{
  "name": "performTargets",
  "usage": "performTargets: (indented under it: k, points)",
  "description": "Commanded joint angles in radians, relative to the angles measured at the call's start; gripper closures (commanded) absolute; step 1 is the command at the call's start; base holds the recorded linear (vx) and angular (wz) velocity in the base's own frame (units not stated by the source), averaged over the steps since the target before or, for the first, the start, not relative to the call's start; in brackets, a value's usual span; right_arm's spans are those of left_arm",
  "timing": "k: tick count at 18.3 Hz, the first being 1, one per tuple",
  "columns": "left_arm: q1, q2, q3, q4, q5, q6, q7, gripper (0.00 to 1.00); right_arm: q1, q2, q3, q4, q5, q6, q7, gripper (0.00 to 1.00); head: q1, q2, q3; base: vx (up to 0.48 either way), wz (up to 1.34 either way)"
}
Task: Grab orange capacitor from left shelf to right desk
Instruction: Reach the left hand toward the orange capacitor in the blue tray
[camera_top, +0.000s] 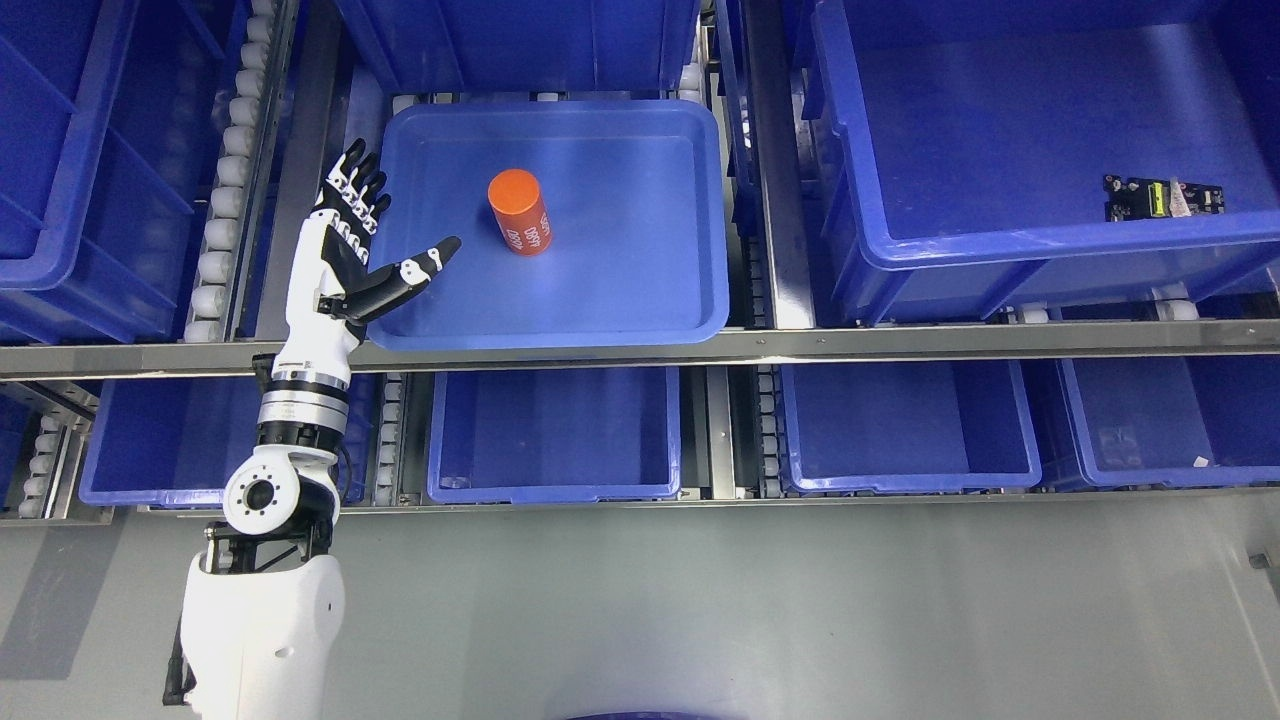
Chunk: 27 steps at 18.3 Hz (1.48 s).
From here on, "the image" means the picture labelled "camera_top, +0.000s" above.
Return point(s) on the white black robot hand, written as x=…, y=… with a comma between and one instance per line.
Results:
x=333, y=293

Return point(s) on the orange cylindrical capacitor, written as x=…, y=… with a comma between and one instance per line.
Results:
x=519, y=209

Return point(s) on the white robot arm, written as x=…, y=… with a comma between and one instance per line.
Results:
x=265, y=599

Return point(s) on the metal shelf rack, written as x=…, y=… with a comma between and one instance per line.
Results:
x=733, y=460

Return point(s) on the white roller track left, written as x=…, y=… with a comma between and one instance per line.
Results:
x=220, y=263

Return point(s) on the blue bin lower left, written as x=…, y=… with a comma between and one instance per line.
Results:
x=171, y=444

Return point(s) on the shallow blue plastic tray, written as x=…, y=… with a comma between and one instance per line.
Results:
x=635, y=200

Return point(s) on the blue bin top centre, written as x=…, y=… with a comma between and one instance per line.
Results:
x=473, y=47

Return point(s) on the blue bin lower centre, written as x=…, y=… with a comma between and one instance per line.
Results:
x=555, y=436

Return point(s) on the blue bin top left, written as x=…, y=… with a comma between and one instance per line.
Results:
x=111, y=119

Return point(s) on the blue bin lower right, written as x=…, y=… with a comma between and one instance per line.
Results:
x=907, y=428

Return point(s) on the large blue bin right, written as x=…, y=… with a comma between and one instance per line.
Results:
x=961, y=148

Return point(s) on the black electronic module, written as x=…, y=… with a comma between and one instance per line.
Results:
x=1135, y=198

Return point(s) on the blue bin far right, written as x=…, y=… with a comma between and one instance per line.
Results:
x=1166, y=422

